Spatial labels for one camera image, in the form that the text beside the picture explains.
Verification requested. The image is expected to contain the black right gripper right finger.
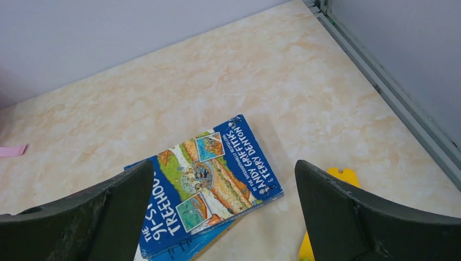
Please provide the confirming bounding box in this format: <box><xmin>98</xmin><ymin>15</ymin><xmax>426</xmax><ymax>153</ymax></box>
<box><xmin>295</xmin><ymin>160</ymin><xmax>460</xmax><ymax>260</ymax></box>

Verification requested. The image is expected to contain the blue treehouse book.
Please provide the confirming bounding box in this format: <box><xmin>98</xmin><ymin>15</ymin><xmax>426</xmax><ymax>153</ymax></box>
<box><xmin>138</xmin><ymin>114</ymin><xmax>284</xmax><ymax>260</ymax></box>

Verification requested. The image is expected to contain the pink student backpack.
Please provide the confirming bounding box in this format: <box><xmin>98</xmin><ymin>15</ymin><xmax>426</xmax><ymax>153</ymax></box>
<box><xmin>0</xmin><ymin>144</ymin><xmax>28</xmax><ymax>158</ymax></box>

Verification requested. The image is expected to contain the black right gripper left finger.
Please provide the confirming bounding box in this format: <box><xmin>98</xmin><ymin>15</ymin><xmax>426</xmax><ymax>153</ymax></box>
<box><xmin>1</xmin><ymin>160</ymin><xmax>153</xmax><ymax>260</ymax></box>

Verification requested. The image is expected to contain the yellow triangular toy block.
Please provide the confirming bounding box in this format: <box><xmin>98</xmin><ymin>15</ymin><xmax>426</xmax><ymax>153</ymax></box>
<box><xmin>298</xmin><ymin>167</ymin><xmax>360</xmax><ymax>260</ymax></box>

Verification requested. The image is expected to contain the aluminium frame rail right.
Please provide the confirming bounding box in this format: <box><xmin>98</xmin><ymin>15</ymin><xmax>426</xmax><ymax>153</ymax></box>
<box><xmin>304</xmin><ymin>1</ymin><xmax>460</xmax><ymax>189</ymax></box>

